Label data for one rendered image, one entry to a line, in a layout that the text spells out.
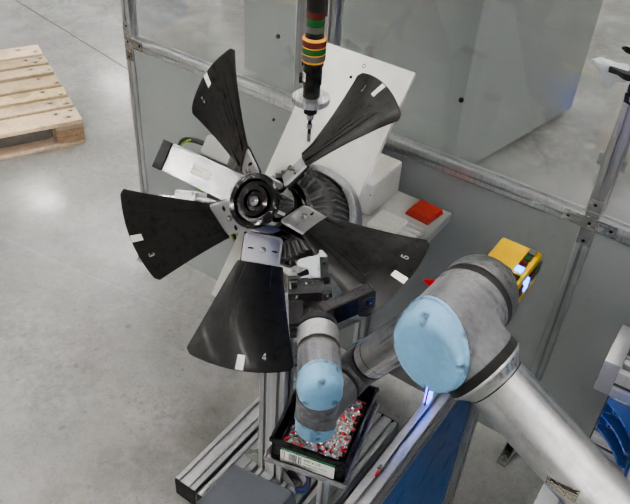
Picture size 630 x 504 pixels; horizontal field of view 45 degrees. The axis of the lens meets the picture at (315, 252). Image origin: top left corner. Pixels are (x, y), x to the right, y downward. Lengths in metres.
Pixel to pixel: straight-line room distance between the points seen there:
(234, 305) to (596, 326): 1.12
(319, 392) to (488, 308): 0.35
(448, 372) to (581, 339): 1.37
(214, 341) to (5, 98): 3.02
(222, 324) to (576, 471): 0.82
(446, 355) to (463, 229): 1.34
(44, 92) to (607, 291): 3.21
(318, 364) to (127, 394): 1.65
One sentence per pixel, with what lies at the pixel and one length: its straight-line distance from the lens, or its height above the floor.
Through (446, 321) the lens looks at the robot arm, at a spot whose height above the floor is 1.47.
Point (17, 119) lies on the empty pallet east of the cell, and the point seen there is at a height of 0.14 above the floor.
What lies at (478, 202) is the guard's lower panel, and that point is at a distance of 2.23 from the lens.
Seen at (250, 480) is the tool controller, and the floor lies 1.24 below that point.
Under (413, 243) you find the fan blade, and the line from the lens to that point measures 1.55.
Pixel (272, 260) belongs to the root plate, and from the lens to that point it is 1.63.
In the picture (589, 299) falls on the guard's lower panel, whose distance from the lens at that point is 2.25.
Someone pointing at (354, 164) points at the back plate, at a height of 1.17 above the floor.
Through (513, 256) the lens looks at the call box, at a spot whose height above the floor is 1.07.
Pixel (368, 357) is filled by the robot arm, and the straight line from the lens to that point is 1.34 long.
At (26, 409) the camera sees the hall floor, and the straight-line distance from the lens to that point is 2.87.
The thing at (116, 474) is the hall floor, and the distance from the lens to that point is 2.63.
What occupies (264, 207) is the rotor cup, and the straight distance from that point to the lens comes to 1.56.
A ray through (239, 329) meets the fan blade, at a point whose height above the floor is 1.00.
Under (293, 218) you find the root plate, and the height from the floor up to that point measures 1.19.
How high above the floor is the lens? 2.13
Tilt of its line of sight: 39 degrees down
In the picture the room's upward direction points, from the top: 4 degrees clockwise
